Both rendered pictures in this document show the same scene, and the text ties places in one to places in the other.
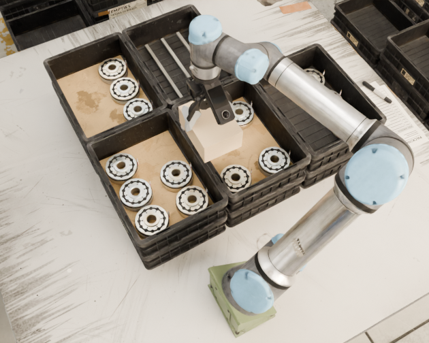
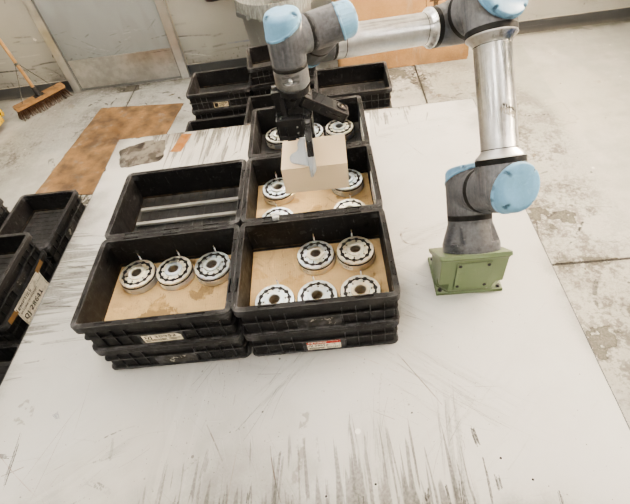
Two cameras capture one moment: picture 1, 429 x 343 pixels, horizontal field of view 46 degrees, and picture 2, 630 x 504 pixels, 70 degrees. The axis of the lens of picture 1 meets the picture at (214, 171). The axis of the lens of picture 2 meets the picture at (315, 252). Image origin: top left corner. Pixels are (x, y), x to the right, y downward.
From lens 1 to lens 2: 0.98 m
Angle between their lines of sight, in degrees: 33
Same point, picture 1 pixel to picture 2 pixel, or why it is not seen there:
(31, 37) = not seen: outside the picture
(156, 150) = (271, 268)
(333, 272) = not seen: hidden behind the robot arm
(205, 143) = (341, 160)
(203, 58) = (303, 47)
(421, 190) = (410, 130)
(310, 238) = (509, 91)
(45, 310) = (401, 479)
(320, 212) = (496, 66)
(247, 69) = (350, 14)
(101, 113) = (184, 306)
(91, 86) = (139, 306)
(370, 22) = not seen: hidden behind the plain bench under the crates
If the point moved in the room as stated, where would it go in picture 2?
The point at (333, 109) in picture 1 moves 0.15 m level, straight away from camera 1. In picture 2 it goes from (403, 21) to (358, 8)
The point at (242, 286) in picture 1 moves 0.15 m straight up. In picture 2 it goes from (512, 187) to (528, 129)
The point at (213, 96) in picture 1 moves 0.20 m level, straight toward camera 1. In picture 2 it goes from (320, 100) to (406, 114)
